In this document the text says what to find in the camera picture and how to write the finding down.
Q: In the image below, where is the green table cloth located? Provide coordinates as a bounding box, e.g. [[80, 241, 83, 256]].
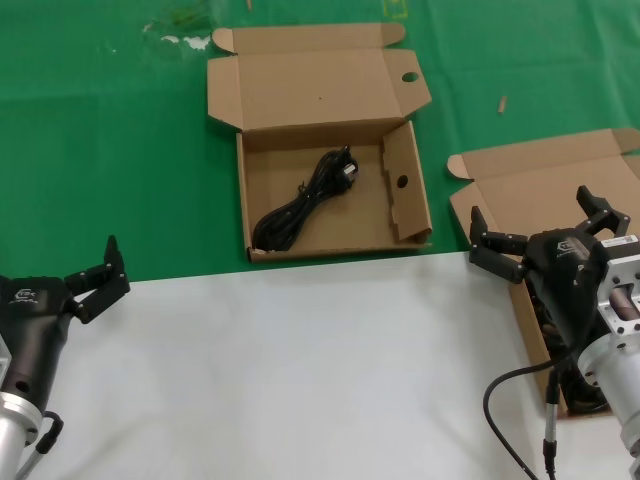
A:
[[0, 0, 640, 284]]

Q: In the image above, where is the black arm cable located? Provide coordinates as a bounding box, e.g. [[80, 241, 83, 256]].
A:
[[482, 362, 571, 480], [17, 409, 65, 480]]

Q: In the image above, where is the cardboard box with round hole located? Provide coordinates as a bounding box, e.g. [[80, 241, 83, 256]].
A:
[[206, 22, 435, 264]]

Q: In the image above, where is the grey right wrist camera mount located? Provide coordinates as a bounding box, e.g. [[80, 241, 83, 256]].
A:
[[594, 234, 640, 351]]

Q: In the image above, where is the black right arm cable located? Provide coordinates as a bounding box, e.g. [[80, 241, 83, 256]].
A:
[[482, 362, 571, 480]]

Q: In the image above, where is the cable with metal connector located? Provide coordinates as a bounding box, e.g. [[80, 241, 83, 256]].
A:
[[542, 367, 561, 480]]

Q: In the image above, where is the white table cloth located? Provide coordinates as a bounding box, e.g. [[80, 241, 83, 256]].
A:
[[0, 249, 640, 480]]

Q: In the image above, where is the crumpled clear plastic wrap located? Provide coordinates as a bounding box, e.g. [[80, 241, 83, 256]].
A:
[[141, 7, 214, 52]]

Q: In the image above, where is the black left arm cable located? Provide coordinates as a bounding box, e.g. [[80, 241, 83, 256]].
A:
[[17, 409, 65, 480]]

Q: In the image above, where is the pile of black cables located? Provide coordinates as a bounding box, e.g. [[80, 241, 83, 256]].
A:
[[529, 284, 614, 414]]

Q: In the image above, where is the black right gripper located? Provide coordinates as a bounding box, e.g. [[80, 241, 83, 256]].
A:
[[468, 184, 632, 352]]

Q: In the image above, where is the cardboard box holding cable pile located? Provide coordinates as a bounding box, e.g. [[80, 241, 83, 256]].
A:
[[447, 127, 640, 420]]

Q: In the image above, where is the black power cable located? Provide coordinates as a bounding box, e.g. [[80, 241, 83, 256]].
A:
[[252, 144, 361, 252]]

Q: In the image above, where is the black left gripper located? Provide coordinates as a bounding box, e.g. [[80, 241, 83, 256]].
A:
[[0, 234, 132, 407]]

